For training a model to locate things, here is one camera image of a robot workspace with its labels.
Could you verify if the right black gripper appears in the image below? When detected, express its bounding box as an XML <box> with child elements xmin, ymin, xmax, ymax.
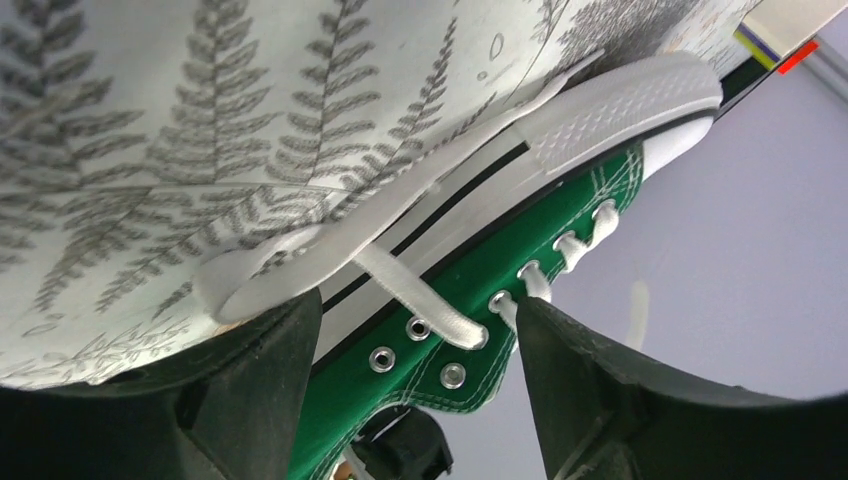
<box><xmin>351</xmin><ymin>405</ymin><xmax>454</xmax><ymax>480</ymax></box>

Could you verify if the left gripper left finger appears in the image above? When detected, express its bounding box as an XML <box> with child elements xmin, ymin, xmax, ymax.
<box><xmin>1</xmin><ymin>290</ymin><xmax>323</xmax><ymax>479</ymax></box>

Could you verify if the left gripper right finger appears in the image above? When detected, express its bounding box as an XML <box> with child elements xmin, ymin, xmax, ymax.
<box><xmin>517</xmin><ymin>297</ymin><xmax>847</xmax><ymax>479</ymax></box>

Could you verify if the green white sneaker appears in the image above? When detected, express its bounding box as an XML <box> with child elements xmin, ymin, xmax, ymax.
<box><xmin>289</xmin><ymin>52</ymin><xmax>723</xmax><ymax>479</ymax></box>

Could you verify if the white shoelace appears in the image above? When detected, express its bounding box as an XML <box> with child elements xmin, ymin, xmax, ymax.
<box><xmin>192</xmin><ymin>50</ymin><xmax>604</xmax><ymax>350</ymax></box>

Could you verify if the floral patterned table mat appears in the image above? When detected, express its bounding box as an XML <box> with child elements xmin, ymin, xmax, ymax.
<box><xmin>1</xmin><ymin>1</ymin><xmax>752</xmax><ymax>390</ymax></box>

